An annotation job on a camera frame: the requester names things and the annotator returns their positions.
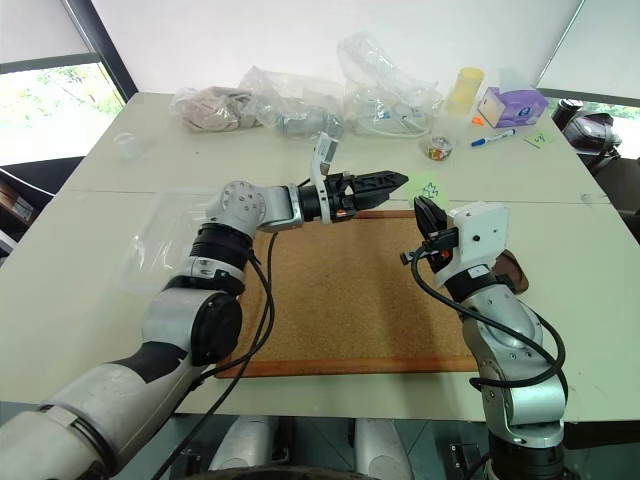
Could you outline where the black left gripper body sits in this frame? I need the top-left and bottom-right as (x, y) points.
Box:
(324, 171), (359, 222)

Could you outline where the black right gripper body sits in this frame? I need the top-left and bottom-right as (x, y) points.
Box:
(399, 226), (461, 274)

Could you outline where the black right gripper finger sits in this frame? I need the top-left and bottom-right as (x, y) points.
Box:
(413, 196), (432, 240)
(420, 195), (449, 235)

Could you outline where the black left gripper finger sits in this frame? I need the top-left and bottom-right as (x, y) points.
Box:
(355, 186), (400, 212)
(355, 170), (411, 195)

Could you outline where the green note with drawing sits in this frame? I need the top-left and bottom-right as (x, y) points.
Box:
(398, 171), (449, 207)

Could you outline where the clear jar of colourful pushpins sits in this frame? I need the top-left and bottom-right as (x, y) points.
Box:
(419, 134), (458, 163)

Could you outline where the purple tissue box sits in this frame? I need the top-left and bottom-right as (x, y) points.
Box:
(475, 85), (550, 129)

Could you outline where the wood-framed cork board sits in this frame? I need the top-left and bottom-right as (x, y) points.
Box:
(214, 209), (482, 380)

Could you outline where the blue whiteboard marker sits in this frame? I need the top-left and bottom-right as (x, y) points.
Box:
(469, 127), (518, 148)

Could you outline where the plastic bag with grey contents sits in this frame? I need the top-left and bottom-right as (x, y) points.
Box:
(238, 64), (347, 142)

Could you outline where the yellow plastic cup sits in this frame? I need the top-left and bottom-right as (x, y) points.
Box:
(445, 66), (486, 116)

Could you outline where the plastic bag with beige contents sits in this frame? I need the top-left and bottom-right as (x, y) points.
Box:
(170, 85), (262, 135)

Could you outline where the black bag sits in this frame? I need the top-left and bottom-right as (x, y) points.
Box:
(551, 97), (625, 167)

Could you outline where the dark chair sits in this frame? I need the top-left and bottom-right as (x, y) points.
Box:
(583, 153), (640, 229)

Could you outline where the flat clear plastic bag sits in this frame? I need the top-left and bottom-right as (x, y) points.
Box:
(113, 191), (222, 297)

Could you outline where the silver robot leg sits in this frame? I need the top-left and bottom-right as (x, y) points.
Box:
(353, 418), (415, 480)
(208, 416), (280, 475)

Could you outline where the small clear plastic cup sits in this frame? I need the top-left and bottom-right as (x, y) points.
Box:
(113, 131), (157, 162)

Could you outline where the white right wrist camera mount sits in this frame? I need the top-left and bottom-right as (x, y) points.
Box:
(431, 201), (512, 289)

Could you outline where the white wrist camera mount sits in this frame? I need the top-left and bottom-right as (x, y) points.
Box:
(431, 201), (512, 289)
(308, 131), (340, 226)

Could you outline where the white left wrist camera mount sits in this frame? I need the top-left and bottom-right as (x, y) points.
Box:
(308, 131), (340, 226)

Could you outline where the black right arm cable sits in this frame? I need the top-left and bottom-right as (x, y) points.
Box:
(409, 248), (570, 392)

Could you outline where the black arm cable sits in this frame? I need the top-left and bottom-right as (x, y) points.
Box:
(148, 230), (278, 480)
(409, 248), (570, 392)

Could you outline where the plastic bag with white cable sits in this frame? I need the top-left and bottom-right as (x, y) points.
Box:
(336, 30), (445, 139)

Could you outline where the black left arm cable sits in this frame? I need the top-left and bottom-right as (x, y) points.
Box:
(148, 230), (278, 480)

